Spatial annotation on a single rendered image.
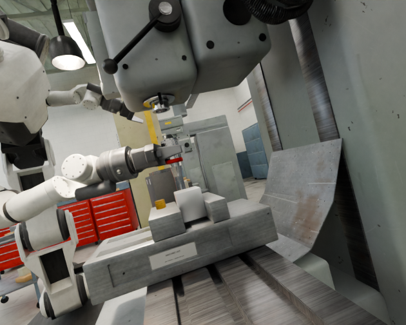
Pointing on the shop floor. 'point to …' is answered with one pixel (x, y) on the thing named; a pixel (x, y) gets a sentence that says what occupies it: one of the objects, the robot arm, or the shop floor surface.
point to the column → (354, 132)
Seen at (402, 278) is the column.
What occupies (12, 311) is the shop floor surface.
